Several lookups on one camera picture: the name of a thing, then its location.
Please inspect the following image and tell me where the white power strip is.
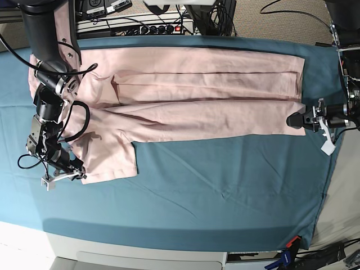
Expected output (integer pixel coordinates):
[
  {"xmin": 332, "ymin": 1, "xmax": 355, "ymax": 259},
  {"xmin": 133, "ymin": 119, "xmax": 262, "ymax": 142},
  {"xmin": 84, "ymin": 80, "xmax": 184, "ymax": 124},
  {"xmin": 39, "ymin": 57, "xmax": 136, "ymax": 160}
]
[{"xmin": 76, "ymin": 19, "xmax": 194, "ymax": 39}]

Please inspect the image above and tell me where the orange blue clamp bottom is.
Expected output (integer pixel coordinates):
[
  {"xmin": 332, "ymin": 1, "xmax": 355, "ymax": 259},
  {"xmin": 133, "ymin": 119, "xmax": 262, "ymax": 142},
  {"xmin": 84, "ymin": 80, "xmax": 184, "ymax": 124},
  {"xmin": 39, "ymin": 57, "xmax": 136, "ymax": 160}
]
[{"xmin": 264, "ymin": 235, "xmax": 302, "ymax": 270}]

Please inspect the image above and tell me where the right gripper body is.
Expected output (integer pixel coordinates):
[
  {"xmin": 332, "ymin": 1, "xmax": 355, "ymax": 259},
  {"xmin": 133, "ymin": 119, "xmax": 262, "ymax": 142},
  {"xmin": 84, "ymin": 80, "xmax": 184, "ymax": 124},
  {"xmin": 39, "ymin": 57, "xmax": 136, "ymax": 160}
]
[{"xmin": 42, "ymin": 146, "xmax": 86, "ymax": 181}]

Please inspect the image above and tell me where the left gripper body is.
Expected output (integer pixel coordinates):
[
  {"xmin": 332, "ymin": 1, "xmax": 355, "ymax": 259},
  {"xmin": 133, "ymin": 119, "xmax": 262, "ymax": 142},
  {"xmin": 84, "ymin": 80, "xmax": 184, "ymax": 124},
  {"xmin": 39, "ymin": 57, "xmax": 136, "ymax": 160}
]
[{"xmin": 305, "ymin": 98, "xmax": 350, "ymax": 132}]

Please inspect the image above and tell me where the pink T-shirt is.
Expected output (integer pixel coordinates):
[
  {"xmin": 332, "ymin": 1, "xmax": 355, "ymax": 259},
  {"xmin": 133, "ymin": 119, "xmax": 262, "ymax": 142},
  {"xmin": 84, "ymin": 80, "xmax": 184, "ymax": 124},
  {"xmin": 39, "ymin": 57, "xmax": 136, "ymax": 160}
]
[{"xmin": 28, "ymin": 46, "xmax": 307, "ymax": 186}]

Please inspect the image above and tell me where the teal table cloth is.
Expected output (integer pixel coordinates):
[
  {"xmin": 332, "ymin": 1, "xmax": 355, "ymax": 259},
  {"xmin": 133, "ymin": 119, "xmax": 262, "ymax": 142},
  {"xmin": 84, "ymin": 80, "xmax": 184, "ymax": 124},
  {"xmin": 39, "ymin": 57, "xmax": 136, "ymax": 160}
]
[{"xmin": 1, "ymin": 52, "xmax": 359, "ymax": 251}]

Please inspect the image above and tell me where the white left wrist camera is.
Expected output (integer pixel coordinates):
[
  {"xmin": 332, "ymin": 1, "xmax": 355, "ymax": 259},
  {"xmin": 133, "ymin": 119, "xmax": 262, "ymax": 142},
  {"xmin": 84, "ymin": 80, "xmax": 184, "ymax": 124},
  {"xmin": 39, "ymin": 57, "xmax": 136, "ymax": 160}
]
[{"xmin": 320, "ymin": 121, "xmax": 336, "ymax": 156}]

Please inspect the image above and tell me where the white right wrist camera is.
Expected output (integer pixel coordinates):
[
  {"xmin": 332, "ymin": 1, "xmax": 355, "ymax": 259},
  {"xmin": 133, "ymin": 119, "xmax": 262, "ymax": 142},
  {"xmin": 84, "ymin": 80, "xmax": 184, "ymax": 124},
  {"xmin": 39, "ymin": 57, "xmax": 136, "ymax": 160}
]
[{"xmin": 40, "ymin": 175, "xmax": 56, "ymax": 191}]

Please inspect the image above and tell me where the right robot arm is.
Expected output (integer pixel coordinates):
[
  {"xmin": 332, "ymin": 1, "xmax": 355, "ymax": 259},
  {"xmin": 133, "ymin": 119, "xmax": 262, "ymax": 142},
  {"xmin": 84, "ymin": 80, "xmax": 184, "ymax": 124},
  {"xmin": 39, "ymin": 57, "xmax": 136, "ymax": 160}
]
[{"xmin": 19, "ymin": 1, "xmax": 90, "ymax": 185}]

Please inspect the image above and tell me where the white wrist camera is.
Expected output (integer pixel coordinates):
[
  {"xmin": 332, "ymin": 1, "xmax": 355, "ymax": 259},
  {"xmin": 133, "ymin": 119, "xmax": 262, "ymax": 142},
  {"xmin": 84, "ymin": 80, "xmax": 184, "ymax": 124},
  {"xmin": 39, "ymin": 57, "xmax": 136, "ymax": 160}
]
[
  {"xmin": 40, "ymin": 175, "xmax": 56, "ymax": 191},
  {"xmin": 320, "ymin": 121, "xmax": 336, "ymax": 156}
]

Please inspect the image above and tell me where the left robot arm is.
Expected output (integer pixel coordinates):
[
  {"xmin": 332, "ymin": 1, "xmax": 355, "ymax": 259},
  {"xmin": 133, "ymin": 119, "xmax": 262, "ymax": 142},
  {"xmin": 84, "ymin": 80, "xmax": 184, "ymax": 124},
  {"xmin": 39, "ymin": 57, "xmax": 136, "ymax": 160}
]
[{"xmin": 286, "ymin": 1, "xmax": 359, "ymax": 132}]

